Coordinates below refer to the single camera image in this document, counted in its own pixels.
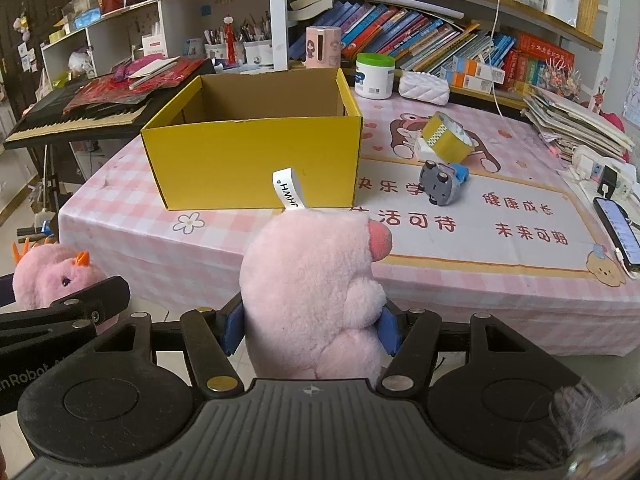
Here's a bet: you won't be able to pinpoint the grey blue toy car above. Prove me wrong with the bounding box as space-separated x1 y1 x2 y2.
419 159 469 206

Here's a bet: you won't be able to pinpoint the white charging cable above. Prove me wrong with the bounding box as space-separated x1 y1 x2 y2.
489 0 522 122

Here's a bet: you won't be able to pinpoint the pink plush with orange spikes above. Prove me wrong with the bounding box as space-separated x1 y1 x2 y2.
12 237 107 310

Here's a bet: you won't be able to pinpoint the orange white carton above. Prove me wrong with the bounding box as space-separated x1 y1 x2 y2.
439 68 492 94
452 56 506 84

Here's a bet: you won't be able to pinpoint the white quilted purse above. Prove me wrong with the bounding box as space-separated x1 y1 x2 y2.
398 72 450 106

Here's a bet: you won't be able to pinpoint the white pen cup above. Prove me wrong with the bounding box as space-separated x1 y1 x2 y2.
243 40 273 66

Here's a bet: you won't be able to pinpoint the black phone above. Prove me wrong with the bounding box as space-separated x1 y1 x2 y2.
592 196 640 272

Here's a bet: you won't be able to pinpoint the orange white carton lower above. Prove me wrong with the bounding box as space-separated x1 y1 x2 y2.
439 68 492 94

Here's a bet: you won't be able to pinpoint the white shelf unit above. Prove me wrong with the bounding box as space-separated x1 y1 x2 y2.
41 0 269 80

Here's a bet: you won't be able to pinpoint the pink checkered table mat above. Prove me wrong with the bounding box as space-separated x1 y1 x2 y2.
60 97 639 356

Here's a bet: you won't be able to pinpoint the black electronic keyboard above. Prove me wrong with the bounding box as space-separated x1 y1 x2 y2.
3 60 213 150

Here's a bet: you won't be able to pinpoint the white cube box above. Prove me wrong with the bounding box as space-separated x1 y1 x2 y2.
414 136 445 164

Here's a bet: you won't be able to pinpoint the white power strip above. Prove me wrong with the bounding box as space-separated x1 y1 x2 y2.
572 145 637 200

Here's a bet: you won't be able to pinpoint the stack of papers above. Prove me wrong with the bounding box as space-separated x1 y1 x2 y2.
521 88 634 160

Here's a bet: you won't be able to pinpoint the orange white carton upper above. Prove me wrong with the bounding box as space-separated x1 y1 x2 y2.
452 56 506 84

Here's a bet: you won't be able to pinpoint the yellow tape roll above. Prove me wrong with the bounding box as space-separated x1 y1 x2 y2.
422 112 474 164

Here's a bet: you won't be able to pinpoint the yellow cardboard box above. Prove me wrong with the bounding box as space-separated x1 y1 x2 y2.
141 68 362 210

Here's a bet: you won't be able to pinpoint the pink pig plush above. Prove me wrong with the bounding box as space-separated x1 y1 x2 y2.
240 168 393 382

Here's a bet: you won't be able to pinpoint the red dictionary books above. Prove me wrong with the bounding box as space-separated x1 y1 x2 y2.
502 32 575 93

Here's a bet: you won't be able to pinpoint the pink cylinder dispenser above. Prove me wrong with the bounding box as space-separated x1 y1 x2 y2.
305 26 342 68

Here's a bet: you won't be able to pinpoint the black charger plug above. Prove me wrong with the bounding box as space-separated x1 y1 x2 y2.
597 166 618 200

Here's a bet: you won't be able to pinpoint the red packets pile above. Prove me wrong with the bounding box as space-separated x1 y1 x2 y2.
63 58 205 115

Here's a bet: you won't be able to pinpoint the row of books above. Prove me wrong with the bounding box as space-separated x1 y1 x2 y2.
310 0 515 75

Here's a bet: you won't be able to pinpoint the white jar green lid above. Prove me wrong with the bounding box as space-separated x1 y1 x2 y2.
355 52 395 100

